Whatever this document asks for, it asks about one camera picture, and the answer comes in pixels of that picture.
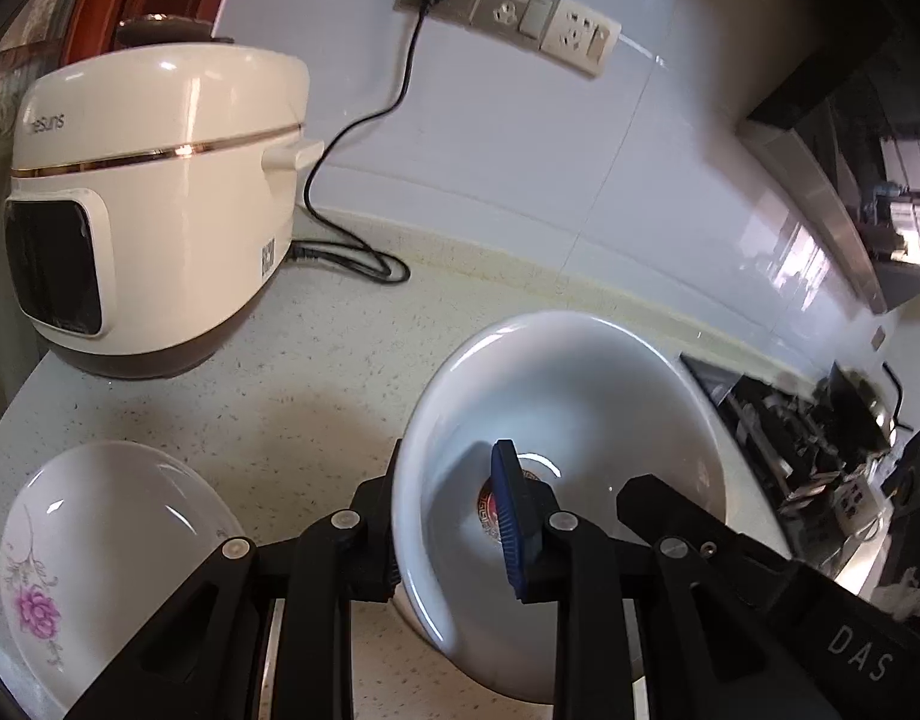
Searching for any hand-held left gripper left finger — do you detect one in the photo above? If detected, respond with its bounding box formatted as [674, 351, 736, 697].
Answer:
[62, 439, 402, 720]

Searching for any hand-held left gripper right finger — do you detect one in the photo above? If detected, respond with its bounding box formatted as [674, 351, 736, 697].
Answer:
[490, 439, 843, 720]

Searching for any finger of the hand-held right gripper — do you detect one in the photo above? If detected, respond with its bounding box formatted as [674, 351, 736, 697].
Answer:
[617, 475, 787, 601]

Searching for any plain white bowl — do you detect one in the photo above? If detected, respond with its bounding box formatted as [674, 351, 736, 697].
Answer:
[391, 310, 791, 702]

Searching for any white pink-flower plate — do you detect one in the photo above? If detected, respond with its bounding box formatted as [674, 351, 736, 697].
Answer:
[0, 441, 255, 720]

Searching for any black gas stove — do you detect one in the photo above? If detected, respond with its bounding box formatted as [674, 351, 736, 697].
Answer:
[681, 352, 903, 541]

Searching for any dark cooking pot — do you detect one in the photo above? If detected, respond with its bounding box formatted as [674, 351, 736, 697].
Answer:
[816, 361, 915, 451]

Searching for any steel range hood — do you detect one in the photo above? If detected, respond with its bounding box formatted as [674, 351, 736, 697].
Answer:
[737, 15, 920, 316]

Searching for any cream rice cooker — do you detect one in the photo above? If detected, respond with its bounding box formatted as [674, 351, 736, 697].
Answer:
[2, 13, 326, 380]

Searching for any black power cable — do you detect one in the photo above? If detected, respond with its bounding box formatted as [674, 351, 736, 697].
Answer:
[287, 0, 452, 284]

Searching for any white wall socket with switch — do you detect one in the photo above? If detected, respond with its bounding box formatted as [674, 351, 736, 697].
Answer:
[539, 0, 622, 77]

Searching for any metallic wall socket with switch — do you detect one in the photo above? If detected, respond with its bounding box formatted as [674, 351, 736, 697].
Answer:
[471, 0, 562, 50]

